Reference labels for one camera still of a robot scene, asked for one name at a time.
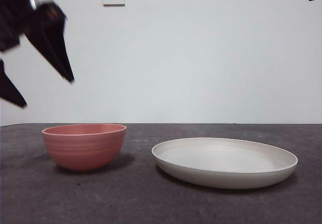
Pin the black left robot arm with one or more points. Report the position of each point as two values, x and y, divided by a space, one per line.
12 20

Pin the red ribbed bowl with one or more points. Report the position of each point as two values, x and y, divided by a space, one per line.
83 151

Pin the white round plate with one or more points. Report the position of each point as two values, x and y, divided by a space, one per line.
224 176

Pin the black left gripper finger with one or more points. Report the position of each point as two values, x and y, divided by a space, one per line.
10 90
50 40

